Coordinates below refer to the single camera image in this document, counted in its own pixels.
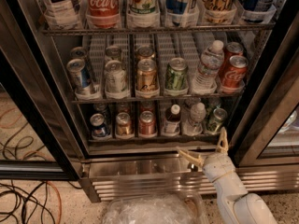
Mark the red can bottom shelf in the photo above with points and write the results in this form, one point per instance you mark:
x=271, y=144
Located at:
x=147, y=124

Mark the clear plastic bin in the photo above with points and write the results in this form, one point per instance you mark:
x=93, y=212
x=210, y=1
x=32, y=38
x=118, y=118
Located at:
x=173, y=207

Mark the red Coca-Cola can rear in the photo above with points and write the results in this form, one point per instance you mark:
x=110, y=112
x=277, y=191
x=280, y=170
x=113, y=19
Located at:
x=231, y=49

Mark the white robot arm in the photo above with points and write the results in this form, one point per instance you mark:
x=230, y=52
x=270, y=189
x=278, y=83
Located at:
x=236, y=204

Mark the red Coca-Cola can front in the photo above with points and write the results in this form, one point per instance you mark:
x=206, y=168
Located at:
x=233, y=73

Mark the red coca-cola can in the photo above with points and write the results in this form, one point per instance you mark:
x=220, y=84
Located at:
x=231, y=49
x=233, y=73

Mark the gold soda can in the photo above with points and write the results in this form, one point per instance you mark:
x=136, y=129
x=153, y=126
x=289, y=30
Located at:
x=146, y=78
x=145, y=52

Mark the blue silver can front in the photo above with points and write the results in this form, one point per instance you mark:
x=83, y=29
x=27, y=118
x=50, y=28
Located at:
x=81, y=77

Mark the blue silver can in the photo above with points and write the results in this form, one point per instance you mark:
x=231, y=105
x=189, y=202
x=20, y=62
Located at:
x=82, y=53
x=81, y=77

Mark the white soda can rear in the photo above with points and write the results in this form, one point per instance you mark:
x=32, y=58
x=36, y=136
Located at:
x=112, y=53

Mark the left glass fridge door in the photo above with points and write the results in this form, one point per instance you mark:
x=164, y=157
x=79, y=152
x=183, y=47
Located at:
x=32, y=72

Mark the green soda can middle shelf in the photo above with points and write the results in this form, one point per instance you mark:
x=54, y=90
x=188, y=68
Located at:
x=176, y=77

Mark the clear water bottle bottom shelf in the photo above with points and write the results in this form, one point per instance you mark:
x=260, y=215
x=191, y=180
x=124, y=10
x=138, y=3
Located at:
x=193, y=123

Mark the blue label bottle top shelf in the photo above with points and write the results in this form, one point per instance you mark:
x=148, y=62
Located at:
x=181, y=12

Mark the dark blue bottle top shelf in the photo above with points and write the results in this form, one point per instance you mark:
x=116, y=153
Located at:
x=257, y=11

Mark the gold label bottle top shelf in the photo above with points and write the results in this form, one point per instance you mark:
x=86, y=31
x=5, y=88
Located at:
x=218, y=11

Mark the brown juice bottle white cap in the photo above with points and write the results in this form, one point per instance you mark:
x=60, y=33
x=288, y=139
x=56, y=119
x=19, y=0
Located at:
x=171, y=123

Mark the blue silver can rear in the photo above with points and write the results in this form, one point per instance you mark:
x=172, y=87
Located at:
x=82, y=53

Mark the green white soda bottle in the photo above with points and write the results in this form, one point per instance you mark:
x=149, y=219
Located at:
x=142, y=14

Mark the gold soda can rear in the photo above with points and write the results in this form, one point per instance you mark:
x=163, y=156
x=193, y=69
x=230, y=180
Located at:
x=145, y=52

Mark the white soda can front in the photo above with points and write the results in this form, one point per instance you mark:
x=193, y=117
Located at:
x=116, y=85

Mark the red Coca-Cola bottle top shelf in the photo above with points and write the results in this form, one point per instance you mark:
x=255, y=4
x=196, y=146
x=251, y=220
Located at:
x=104, y=13

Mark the white tea bottle top shelf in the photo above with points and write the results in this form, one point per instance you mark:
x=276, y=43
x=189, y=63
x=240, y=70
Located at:
x=63, y=14

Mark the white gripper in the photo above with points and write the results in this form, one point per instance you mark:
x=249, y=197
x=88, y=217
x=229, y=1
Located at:
x=219, y=167

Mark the clear water bottle shelf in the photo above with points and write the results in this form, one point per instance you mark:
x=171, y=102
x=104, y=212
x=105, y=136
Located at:
x=211, y=60
x=193, y=123

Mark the right glass fridge door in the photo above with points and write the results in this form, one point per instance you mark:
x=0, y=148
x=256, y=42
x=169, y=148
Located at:
x=264, y=136

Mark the glass fridge door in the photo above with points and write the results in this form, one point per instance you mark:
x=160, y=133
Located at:
x=264, y=136
x=32, y=72

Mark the steel fridge base grille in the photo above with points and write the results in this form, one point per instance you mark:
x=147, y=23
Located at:
x=109, y=179

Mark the gold soda can front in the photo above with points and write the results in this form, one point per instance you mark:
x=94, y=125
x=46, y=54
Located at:
x=146, y=78

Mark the gold can bottom shelf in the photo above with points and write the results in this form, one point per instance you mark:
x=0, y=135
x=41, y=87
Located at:
x=124, y=127

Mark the green can bottom shelf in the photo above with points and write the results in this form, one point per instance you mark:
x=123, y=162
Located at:
x=215, y=121

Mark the blue can bottom shelf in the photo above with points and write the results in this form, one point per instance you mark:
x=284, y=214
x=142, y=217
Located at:
x=99, y=127

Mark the white soda can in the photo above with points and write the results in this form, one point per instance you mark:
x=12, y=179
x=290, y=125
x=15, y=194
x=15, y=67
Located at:
x=116, y=85
x=112, y=53

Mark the clear water bottle middle shelf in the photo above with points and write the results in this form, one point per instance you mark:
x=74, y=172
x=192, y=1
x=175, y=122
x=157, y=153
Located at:
x=211, y=60

